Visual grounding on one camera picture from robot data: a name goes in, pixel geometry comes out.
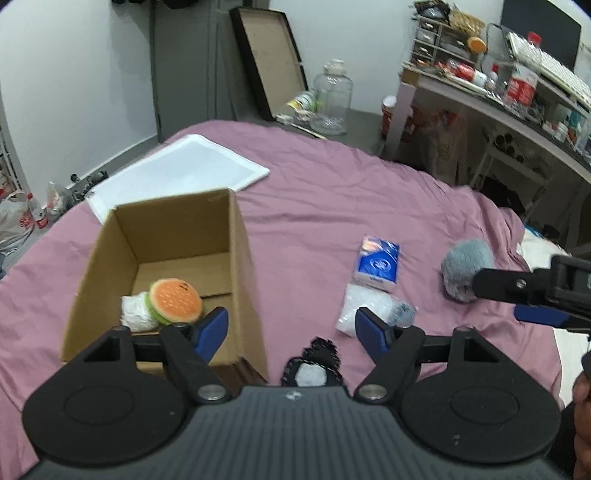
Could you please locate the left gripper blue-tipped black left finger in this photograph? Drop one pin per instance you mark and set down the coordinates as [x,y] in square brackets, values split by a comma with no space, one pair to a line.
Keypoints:
[187,350]

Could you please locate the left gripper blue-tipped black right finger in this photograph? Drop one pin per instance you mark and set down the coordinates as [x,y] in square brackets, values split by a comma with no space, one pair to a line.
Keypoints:
[396,355]

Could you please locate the blue tissue pack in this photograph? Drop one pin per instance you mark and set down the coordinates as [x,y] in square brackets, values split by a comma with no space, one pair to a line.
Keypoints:
[377,264]

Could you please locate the grey fluffy plush toy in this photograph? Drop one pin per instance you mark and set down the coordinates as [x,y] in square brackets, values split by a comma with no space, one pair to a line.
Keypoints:
[460,266]

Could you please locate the person's right hand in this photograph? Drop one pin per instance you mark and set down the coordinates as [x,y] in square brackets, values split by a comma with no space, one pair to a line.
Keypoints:
[582,422]

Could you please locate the orange burger plush toy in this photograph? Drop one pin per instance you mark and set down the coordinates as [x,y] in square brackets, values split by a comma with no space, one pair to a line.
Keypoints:
[172,300]

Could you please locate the white crumpled item in box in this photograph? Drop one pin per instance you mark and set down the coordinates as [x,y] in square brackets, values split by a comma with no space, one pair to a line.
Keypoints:
[135,314]

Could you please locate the brown cardboard box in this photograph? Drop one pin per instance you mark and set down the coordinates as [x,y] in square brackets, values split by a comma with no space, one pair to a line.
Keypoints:
[198,238]

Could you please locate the pink bed sheet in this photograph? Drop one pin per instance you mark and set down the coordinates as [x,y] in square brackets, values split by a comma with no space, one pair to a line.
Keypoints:
[305,223]

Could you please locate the curved black-top desk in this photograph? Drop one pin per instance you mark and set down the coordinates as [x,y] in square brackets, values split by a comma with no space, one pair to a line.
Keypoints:
[414,79]

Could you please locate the white flat board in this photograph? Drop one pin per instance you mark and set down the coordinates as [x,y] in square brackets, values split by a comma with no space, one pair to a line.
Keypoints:
[192,164]

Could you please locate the grey sneakers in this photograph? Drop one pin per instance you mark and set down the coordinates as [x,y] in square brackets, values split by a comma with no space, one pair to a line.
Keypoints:
[82,186]

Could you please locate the red-label water bottle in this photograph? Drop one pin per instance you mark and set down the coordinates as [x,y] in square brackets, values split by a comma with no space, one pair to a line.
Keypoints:
[523,81]

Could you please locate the white plastic bag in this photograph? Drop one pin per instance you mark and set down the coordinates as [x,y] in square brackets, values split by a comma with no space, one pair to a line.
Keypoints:
[16,222]

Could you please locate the white keyboard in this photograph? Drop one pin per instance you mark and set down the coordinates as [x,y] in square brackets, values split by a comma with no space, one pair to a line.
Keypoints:
[553,70]

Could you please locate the black monitor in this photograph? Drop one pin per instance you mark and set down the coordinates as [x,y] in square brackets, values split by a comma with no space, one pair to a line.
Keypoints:
[560,33]

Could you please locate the grey drawer organizer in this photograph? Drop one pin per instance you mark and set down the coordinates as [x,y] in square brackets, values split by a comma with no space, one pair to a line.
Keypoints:
[436,42]

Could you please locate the grey door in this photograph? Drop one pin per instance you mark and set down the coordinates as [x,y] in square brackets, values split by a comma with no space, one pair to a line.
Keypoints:
[189,84]

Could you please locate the black-framed cardboard tray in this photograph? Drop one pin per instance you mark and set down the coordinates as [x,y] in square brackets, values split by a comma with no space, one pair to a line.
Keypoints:
[270,58]

